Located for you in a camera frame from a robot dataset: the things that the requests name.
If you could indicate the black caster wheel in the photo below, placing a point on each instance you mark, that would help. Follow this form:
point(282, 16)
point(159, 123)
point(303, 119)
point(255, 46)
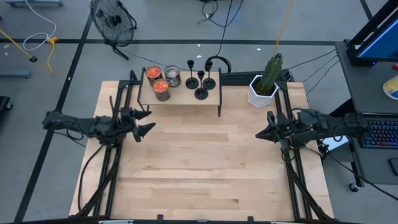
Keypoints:
point(354, 187)

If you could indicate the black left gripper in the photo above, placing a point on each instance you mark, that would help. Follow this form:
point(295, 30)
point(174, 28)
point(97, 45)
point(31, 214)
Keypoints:
point(124, 124)

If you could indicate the candle tin with orange wax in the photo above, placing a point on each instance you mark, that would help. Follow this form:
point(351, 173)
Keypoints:
point(161, 87)
point(154, 73)

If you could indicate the computer monitor with blue screen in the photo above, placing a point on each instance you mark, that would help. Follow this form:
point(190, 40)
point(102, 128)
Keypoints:
point(379, 43)

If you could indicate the yellow and blue disc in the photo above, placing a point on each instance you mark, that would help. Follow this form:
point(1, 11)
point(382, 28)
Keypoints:
point(392, 88)

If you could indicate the wooden shelf with black legs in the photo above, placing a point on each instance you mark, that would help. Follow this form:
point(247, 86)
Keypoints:
point(183, 97)

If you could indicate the white plant pot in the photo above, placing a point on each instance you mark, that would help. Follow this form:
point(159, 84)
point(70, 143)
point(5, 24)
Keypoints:
point(261, 101)

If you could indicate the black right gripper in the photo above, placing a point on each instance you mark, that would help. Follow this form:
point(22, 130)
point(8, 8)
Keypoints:
point(287, 130)

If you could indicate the white paper sheet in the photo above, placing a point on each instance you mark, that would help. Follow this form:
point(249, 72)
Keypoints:
point(335, 143)

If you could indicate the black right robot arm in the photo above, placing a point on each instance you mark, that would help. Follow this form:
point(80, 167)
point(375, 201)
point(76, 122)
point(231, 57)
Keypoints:
point(329, 127)

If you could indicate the grey desk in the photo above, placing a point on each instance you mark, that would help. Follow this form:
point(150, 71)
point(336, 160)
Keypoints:
point(363, 84)

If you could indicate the grey stand foot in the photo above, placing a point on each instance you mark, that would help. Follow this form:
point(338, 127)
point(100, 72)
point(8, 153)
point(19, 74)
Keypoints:
point(34, 3)
point(15, 74)

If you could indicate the candle tin with grey wax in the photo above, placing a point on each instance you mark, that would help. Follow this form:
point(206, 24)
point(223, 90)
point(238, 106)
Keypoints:
point(172, 74)

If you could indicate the black floor fan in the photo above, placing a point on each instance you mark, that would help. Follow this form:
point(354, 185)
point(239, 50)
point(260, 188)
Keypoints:
point(113, 21)

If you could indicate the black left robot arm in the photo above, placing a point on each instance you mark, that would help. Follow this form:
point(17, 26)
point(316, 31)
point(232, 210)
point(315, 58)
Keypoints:
point(77, 124)

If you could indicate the yellow pole with black foot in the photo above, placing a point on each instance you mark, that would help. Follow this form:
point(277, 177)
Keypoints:
point(33, 58)

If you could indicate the black metal candlestick holder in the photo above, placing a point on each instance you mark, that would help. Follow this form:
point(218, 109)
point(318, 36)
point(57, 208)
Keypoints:
point(192, 83)
point(201, 93)
point(209, 83)

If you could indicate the laptop with lit keyboard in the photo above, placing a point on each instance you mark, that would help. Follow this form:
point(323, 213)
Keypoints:
point(382, 135)

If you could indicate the green cactus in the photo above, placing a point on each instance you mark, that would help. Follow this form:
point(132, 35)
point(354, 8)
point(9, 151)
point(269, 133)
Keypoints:
point(271, 73)

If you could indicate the black computer mouse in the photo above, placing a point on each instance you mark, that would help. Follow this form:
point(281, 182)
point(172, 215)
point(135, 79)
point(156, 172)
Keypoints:
point(395, 166)

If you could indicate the black aluminium frame rails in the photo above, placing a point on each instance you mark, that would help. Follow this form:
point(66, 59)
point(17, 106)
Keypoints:
point(298, 180)
point(107, 174)

